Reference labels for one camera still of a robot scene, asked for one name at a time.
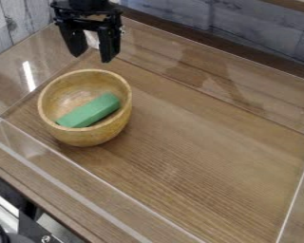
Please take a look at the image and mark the clear acrylic corner bracket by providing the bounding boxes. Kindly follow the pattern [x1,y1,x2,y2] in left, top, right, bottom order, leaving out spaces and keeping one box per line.
[83,30,99,49]

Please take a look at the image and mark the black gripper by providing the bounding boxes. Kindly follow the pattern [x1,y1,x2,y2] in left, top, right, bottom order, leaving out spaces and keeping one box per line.
[50,0,121,63]

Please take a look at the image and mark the green rectangular block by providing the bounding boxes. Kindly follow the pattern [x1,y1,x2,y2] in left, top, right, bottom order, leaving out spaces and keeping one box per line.
[55,92,119,128]

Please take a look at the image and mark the clear acrylic tray wall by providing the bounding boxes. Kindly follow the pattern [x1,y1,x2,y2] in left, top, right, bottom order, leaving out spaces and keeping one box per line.
[0,20,304,243]

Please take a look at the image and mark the wooden bowl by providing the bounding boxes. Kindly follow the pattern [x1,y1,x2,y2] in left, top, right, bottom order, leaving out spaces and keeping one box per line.
[37,69,133,147]

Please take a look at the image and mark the black metal table bracket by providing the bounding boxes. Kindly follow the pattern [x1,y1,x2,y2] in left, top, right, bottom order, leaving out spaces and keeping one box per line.
[17,211,62,243]

